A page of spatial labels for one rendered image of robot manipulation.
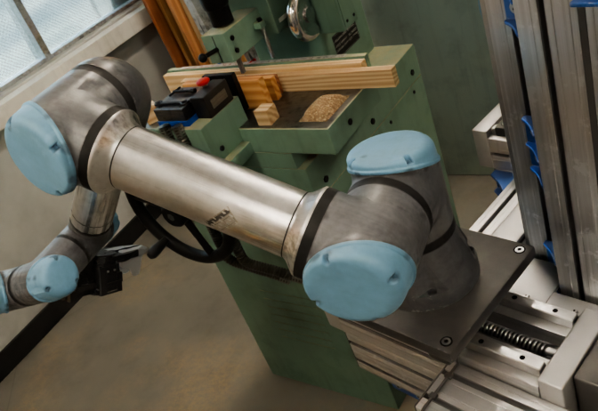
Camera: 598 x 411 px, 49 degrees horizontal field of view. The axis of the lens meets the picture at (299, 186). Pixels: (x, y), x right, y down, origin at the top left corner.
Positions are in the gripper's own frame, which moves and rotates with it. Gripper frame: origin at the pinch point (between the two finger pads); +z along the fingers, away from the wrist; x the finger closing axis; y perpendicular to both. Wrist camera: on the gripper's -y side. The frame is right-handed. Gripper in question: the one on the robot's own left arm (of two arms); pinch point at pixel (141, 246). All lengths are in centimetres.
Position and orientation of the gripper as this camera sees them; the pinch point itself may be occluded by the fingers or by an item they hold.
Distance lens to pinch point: 147.9
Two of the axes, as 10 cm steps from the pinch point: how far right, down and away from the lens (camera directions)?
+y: 0.3, 9.9, 1.3
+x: 8.0, 0.5, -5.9
